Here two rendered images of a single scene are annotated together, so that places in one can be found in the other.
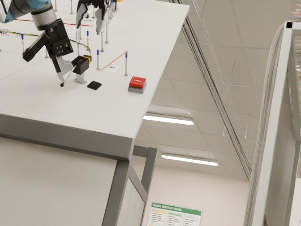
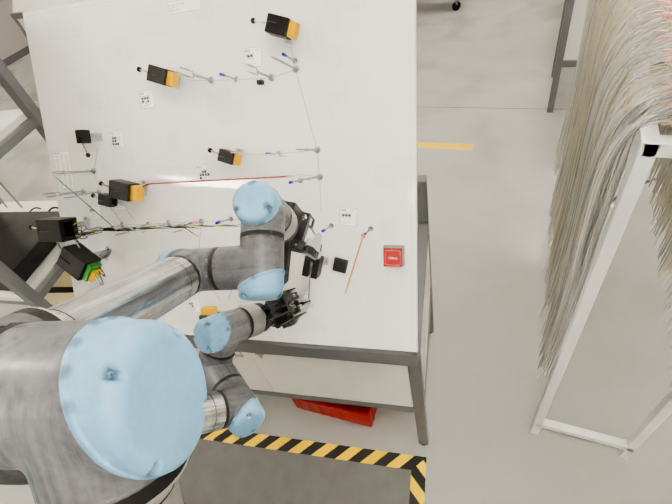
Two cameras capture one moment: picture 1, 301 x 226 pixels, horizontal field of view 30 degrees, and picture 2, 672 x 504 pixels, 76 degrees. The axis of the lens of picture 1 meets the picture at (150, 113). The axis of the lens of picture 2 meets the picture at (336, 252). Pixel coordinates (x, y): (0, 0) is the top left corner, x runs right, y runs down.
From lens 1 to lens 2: 192 cm
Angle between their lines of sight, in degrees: 64
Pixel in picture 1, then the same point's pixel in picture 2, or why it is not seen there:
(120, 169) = not seen: hidden behind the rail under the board
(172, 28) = (403, 60)
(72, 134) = (350, 355)
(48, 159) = not seen: hidden behind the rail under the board
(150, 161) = (421, 195)
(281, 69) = (621, 220)
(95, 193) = (394, 371)
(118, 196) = (418, 372)
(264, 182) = (578, 326)
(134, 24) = (337, 72)
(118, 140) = (401, 357)
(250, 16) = not seen: outside the picture
